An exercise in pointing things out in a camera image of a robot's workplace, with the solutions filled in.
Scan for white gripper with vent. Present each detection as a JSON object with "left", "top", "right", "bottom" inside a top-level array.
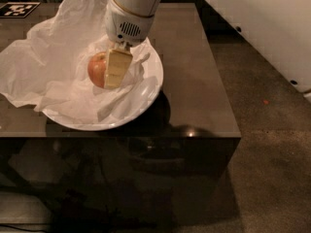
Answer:
[{"left": 104, "top": 0, "right": 155, "bottom": 88}]

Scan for red orange apple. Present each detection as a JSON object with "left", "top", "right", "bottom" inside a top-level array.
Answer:
[{"left": 87, "top": 51, "right": 106, "bottom": 88}]

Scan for white paper sheet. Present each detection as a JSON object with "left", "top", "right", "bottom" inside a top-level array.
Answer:
[{"left": 0, "top": 0, "right": 156, "bottom": 124}]

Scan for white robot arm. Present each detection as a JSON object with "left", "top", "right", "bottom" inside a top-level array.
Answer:
[{"left": 105, "top": 0, "right": 311, "bottom": 101}]

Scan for white round bowl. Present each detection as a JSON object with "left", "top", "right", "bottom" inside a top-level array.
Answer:
[{"left": 40, "top": 38, "right": 163, "bottom": 131}]

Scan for black white fiducial marker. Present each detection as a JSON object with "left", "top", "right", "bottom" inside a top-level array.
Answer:
[{"left": 0, "top": 2, "right": 40, "bottom": 18}]

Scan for dark glass top table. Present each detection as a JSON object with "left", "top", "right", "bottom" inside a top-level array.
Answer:
[{"left": 0, "top": 4, "right": 241, "bottom": 230}]

